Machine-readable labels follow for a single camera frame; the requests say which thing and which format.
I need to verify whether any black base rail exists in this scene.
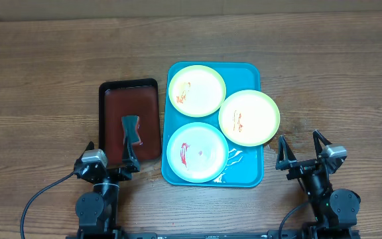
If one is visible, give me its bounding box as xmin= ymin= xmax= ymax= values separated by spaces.
xmin=65 ymin=229 xmax=361 ymax=239

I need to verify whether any black tray with red water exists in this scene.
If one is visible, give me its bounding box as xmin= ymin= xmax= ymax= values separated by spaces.
xmin=99 ymin=78 xmax=162 ymax=166

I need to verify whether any light blue plate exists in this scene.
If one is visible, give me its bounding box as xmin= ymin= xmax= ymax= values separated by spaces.
xmin=166 ymin=122 xmax=229 ymax=183

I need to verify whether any teal plastic tray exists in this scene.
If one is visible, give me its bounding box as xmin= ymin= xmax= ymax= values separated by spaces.
xmin=161 ymin=61 xmax=264 ymax=188

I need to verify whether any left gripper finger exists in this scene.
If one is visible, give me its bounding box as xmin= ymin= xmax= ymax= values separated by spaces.
xmin=85 ymin=141 xmax=94 ymax=151
xmin=122 ymin=136 xmax=138 ymax=165

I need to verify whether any yellow-green plate top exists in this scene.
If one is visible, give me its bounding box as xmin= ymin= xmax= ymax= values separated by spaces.
xmin=168 ymin=65 xmax=226 ymax=118

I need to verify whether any green hourglass sponge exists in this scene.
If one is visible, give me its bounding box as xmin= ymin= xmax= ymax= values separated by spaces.
xmin=121 ymin=116 xmax=142 ymax=145

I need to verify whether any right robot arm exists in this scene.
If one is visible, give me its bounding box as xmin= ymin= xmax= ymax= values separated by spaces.
xmin=268 ymin=130 xmax=361 ymax=239

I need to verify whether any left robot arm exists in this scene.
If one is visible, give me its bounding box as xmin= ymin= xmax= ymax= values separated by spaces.
xmin=74 ymin=138 xmax=140 ymax=238

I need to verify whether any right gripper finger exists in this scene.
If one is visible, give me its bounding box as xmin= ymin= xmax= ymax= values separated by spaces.
xmin=277 ymin=135 xmax=296 ymax=163
xmin=312 ymin=129 xmax=332 ymax=156

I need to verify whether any yellow-green plate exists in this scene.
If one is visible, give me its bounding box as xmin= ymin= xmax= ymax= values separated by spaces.
xmin=218 ymin=90 xmax=281 ymax=147
xmin=168 ymin=65 xmax=226 ymax=118

